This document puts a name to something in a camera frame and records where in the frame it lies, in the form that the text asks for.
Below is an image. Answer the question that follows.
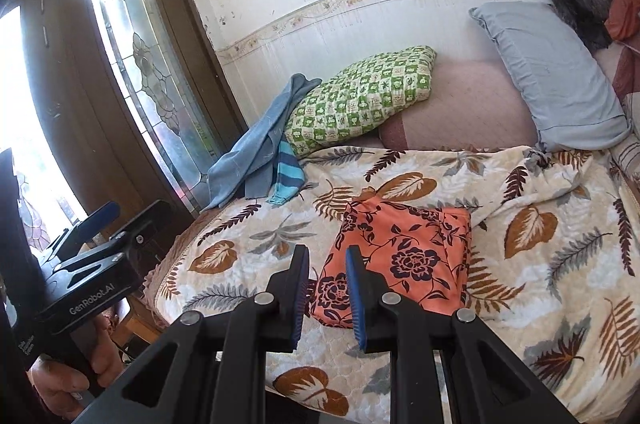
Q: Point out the dark furry cloth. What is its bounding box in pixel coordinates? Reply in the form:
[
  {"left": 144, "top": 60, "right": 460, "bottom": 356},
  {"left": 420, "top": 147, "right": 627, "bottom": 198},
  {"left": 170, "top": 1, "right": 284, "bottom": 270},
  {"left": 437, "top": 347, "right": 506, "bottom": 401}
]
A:
[{"left": 548, "top": 0, "right": 618, "bottom": 51}]

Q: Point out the striped floral cushion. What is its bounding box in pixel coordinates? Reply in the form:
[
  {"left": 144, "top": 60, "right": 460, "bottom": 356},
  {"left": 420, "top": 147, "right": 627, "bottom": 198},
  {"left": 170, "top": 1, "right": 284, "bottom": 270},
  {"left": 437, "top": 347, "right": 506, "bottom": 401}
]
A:
[{"left": 607, "top": 91, "right": 640, "bottom": 185}]

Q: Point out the green checked pillow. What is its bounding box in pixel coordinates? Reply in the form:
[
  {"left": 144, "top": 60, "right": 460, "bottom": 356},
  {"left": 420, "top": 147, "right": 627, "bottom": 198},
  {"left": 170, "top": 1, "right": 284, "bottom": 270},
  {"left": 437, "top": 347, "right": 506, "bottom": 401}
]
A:
[{"left": 282, "top": 45, "right": 438, "bottom": 157}]

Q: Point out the blue-grey pillow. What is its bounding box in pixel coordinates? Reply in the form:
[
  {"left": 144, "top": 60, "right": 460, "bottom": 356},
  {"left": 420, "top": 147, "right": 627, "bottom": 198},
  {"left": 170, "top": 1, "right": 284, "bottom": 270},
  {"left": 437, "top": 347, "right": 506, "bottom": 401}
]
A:
[{"left": 469, "top": 1, "right": 632, "bottom": 152}]

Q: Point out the cream leaf-print blanket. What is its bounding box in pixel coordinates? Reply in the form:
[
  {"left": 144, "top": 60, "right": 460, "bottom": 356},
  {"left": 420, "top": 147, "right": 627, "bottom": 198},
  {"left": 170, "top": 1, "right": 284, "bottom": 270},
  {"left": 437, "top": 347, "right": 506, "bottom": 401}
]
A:
[{"left": 142, "top": 144, "right": 640, "bottom": 424}]

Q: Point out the maroon patchwork cloth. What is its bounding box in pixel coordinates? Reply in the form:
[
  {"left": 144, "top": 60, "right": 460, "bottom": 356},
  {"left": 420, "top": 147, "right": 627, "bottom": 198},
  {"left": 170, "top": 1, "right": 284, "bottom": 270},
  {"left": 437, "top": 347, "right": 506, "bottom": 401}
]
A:
[{"left": 592, "top": 39, "right": 640, "bottom": 105}]

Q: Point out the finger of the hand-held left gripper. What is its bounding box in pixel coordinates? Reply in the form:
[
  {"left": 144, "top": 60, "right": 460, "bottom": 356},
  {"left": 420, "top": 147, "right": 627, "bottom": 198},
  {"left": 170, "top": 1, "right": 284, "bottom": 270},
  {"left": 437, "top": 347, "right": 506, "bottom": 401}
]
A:
[
  {"left": 54, "top": 199, "right": 174, "bottom": 276},
  {"left": 42, "top": 201, "right": 121, "bottom": 262}
]

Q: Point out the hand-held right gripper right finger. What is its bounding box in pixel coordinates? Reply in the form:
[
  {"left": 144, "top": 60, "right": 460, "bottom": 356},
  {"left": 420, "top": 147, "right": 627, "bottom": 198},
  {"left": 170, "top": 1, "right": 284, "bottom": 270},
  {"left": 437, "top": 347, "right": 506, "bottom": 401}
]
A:
[{"left": 345, "top": 245, "right": 591, "bottom": 424}]

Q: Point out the teal striped cloth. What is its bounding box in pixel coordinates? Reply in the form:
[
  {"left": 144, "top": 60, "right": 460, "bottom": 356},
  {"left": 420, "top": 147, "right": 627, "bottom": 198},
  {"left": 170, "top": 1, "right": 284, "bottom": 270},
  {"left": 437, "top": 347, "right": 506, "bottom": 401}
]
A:
[{"left": 267, "top": 134, "right": 306, "bottom": 205}]

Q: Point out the plain orange cloth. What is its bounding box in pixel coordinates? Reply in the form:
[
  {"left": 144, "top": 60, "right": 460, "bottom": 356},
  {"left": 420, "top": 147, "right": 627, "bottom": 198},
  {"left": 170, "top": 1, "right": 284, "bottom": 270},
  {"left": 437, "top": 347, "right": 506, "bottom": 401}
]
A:
[{"left": 604, "top": 0, "right": 640, "bottom": 42}]

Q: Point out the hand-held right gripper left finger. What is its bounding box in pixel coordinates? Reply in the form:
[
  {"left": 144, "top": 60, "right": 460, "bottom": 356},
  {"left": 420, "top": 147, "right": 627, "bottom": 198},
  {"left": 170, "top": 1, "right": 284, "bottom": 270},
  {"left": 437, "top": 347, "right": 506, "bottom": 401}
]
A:
[{"left": 75, "top": 244, "right": 312, "bottom": 424}]

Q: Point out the person's left hand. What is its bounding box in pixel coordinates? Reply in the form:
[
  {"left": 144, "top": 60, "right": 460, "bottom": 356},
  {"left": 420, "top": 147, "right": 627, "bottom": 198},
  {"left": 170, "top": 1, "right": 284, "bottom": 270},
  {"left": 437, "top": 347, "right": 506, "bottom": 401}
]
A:
[{"left": 29, "top": 304, "right": 126, "bottom": 422}]

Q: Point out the pink padded cushion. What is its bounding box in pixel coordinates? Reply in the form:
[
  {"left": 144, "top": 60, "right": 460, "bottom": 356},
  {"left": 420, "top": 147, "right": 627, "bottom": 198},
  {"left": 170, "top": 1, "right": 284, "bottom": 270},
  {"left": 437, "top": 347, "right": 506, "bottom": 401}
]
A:
[{"left": 377, "top": 61, "right": 543, "bottom": 151}]

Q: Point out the orange floral garment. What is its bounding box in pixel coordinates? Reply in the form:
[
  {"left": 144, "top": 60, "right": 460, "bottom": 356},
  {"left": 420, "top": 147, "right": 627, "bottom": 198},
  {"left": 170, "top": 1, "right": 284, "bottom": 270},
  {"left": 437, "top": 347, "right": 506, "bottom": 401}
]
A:
[{"left": 307, "top": 196, "right": 473, "bottom": 330}]

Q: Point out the wooden stool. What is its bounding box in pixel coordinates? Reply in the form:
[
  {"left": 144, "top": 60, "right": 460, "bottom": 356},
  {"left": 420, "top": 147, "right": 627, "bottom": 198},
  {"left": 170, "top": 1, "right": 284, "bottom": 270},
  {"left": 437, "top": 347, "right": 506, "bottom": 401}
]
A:
[{"left": 112, "top": 294, "right": 168, "bottom": 360}]

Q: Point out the brown wooden stained-glass door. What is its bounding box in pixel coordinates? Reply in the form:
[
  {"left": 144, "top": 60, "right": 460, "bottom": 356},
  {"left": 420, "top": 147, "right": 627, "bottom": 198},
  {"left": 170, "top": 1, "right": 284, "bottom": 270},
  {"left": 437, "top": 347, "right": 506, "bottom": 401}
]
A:
[{"left": 0, "top": 0, "right": 248, "bottom": 255}]

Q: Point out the blue denim cloth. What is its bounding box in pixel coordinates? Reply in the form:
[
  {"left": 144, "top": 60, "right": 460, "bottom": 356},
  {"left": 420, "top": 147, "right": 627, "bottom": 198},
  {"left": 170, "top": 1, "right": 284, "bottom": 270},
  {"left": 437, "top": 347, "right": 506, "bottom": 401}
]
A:
[{"left": 202, "top": 73, "right": 323, "bottom": 211}]

